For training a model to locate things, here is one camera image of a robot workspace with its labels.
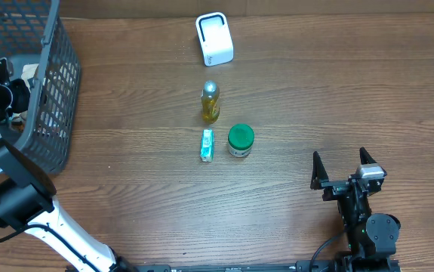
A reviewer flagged white barcode scanner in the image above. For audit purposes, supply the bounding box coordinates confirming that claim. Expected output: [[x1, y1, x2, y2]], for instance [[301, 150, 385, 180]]
[[195, 12, 234, 66]]

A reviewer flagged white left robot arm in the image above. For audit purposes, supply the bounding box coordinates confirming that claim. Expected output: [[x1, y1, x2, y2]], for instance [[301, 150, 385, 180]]
[[0, 60, 135, 271]]

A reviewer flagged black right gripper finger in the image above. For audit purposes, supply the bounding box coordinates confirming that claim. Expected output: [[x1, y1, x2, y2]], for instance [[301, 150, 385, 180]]
[[359, 147, 376, 165], [310, 151, 329, 190]]

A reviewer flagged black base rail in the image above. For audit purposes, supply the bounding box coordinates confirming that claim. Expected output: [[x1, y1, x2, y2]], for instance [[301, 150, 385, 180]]
[[133, 258, 402, 272]]

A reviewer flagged yellow Vim dish soap bottle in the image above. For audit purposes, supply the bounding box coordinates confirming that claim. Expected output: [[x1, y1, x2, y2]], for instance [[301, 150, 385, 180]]
[[201, 80, 220, 124]]

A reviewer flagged small teal white box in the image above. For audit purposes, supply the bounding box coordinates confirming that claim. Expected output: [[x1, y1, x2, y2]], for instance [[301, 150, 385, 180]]
[[200, 128, 214, 162]]

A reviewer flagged green-capped white bottle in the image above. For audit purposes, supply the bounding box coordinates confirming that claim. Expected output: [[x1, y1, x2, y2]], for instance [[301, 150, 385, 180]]
[[227, 124, 254, 157]]

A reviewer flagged dark grey plastic basket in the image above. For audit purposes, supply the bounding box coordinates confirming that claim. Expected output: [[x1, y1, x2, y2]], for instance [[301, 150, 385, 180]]
[[0, 0, 81, 174]]

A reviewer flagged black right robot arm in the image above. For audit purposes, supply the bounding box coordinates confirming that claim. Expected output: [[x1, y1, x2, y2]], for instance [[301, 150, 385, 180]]
[[308, 147, 401, 271]]

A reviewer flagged cream brown bread bag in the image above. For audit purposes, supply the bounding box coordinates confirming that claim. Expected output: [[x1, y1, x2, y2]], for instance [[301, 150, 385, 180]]
[[20, 63, 38, 80]]

